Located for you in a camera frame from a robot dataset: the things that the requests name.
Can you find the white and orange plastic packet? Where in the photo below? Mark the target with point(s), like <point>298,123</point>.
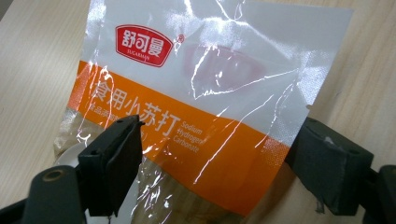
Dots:
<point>218,93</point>

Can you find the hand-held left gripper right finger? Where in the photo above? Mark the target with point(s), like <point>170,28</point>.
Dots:
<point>330,165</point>

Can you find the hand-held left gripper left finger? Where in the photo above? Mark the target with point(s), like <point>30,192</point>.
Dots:
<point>109,165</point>

